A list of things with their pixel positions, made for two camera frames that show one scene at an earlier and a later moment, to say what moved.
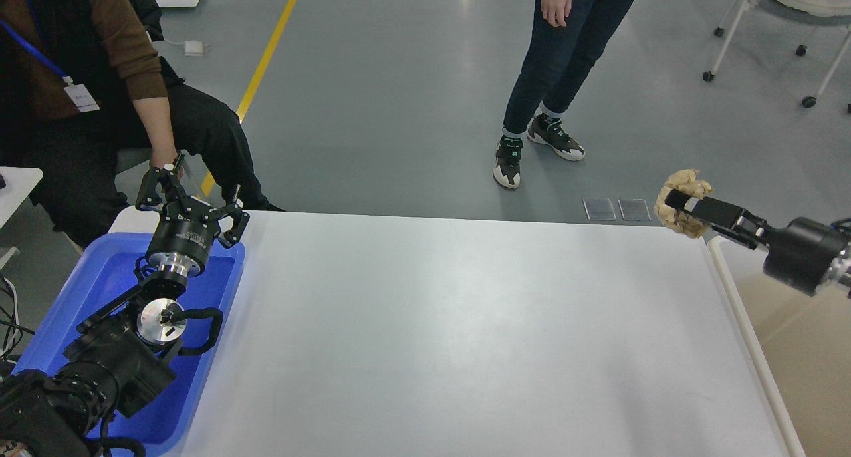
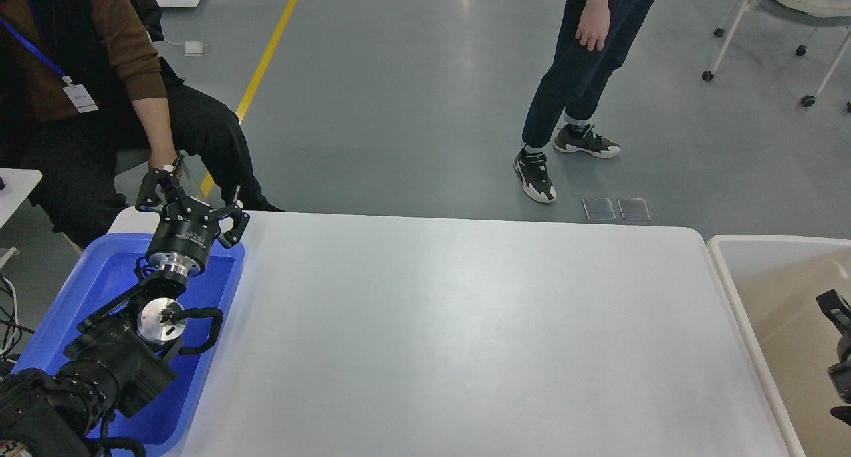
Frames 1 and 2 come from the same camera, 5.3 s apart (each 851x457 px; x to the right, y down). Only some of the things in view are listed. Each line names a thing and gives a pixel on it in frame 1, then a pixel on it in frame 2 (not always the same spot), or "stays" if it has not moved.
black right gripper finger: (715, 211) → (837, 309)
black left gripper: (187, 227) stays
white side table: (20, 182) stays
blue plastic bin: (105, 269) stays
